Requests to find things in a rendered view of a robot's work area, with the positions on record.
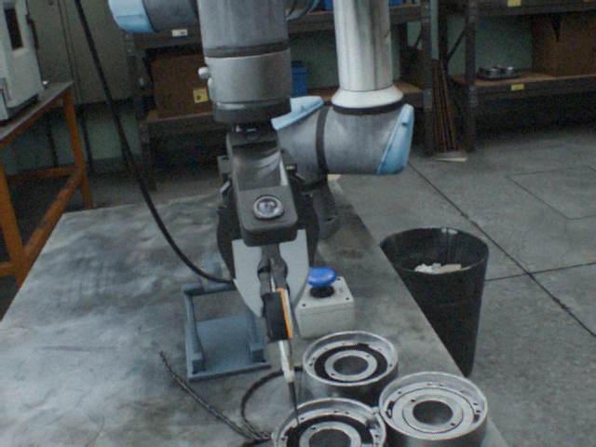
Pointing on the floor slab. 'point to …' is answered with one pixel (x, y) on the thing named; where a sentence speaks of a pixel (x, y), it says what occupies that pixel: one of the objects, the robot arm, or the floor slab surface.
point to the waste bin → (443, 283)
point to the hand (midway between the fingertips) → (276, 305)
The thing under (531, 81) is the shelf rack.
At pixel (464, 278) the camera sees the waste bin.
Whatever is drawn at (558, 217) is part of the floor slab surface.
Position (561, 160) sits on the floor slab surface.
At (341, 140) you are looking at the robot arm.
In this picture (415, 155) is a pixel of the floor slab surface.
